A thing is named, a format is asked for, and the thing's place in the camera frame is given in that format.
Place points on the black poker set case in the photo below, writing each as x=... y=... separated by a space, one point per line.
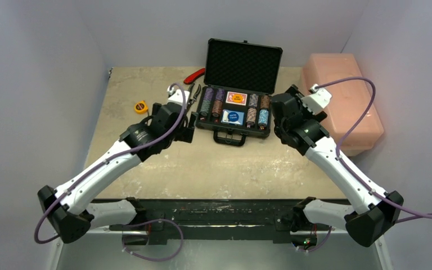
x=238 y=67

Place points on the blue small blind button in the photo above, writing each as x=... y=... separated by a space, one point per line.
x=233 y=116

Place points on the tan chip stack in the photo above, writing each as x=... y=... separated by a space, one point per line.
x=252 y=109

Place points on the red handled knife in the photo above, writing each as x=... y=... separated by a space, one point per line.
x=194 y=76

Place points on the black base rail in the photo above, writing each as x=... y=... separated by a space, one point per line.
x=278 y=220

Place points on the black pliers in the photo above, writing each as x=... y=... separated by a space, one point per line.
x=194 y=93

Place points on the aluminium frame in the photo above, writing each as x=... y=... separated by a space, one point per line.
x=102 y=249

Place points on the blue card deck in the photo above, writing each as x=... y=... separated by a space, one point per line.
x=225 y=121

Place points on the orange big blind button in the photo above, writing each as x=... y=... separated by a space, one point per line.
x=237 y=98

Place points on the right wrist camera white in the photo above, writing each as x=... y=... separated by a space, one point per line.
x=317 y=100

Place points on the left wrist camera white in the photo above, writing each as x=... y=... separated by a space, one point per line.
x=177 y=96

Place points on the brown poker chip stack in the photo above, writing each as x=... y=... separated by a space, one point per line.
x=265 y=102

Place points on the green purple chip stack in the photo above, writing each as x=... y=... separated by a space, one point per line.
x=206 y=102

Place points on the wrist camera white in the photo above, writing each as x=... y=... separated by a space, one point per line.
x=177 y=96
x=317 y=100

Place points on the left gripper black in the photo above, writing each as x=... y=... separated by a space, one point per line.
x=185 y=132

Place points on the red card deck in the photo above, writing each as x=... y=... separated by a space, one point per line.
x=228 y=98

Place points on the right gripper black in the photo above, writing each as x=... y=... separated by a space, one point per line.
x=282 y=131

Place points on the yellow tape measure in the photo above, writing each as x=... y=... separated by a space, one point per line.
x=141 y=107

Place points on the orange purple chip stack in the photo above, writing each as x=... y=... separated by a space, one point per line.
x=218 y=103

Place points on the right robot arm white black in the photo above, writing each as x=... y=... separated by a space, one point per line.
x=371 y=210

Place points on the light blue chip stack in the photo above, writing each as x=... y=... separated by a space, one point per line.
x=263 y=118

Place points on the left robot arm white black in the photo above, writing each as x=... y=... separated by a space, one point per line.
x=69 y=207

